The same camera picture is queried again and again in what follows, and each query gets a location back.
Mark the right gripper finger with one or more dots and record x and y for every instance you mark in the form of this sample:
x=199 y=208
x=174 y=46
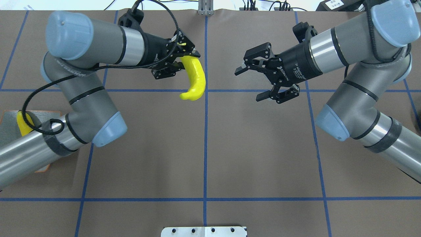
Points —
x=260 y=59
x=279 y=97

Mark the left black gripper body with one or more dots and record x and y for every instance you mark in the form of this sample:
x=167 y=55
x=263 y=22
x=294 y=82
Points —
x=156 y=48

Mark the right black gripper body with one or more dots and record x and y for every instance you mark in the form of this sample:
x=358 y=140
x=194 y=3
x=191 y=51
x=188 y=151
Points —
x=297 y=66

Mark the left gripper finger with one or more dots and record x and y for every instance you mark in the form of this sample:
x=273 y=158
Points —
x=167 y=70
x=186 y=49

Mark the curved pale yellow banana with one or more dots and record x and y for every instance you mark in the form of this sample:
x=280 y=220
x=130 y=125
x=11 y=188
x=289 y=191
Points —
x=196 y=76

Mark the long yellow banana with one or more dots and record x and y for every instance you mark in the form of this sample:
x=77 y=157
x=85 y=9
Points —
x=24 y=128

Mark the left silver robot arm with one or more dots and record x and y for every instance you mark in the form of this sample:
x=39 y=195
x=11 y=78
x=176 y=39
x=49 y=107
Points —
x=78 y=47

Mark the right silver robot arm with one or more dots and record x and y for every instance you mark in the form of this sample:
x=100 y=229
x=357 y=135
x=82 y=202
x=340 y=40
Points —
x=377 y=43

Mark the grey square plate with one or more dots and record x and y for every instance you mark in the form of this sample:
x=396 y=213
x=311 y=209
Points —
x=9 y=130

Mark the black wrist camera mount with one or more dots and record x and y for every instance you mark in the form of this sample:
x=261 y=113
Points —
x=304 y=31

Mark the aluminium frame post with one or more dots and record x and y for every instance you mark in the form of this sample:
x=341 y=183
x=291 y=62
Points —
x=205 y=7

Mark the white pedestal column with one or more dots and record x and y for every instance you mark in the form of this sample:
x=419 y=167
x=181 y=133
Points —
x=205 y=231

